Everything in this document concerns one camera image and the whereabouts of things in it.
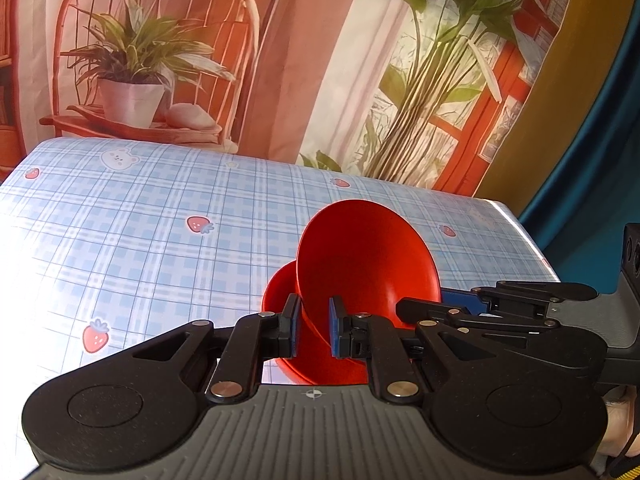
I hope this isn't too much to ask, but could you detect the person's right hand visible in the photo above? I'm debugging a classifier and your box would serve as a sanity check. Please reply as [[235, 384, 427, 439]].
[[601, 394, 640, 458]]

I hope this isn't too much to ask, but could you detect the printed room backdrop cloth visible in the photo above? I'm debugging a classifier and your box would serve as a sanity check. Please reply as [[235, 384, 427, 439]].
[[0, 0, 583, 200]]

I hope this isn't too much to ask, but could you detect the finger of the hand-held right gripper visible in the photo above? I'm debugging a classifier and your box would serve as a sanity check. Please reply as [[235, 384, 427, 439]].
[[394, 289, 562, 335], [471, 281, 599, 307]]

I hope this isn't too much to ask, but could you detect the blue checkered tablecloth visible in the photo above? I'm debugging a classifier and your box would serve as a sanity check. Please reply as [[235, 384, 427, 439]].
[[0, 137, 561, 478]]

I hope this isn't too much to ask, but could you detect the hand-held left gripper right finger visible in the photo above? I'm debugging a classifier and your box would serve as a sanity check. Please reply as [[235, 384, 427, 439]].
[[327, 296, 497, 404]]

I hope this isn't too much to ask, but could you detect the blue curtain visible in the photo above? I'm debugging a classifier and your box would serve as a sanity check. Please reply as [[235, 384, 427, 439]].
[[517, 30, 640, 283]]

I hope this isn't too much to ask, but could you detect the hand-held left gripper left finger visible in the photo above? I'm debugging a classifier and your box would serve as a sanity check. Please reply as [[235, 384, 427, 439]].
[[131, 292, 303, 405]]

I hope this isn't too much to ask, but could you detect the red bowl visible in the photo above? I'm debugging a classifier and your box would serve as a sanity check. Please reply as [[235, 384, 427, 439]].
[[261, 262, 373, 387], [296, 199, 442, 386]]

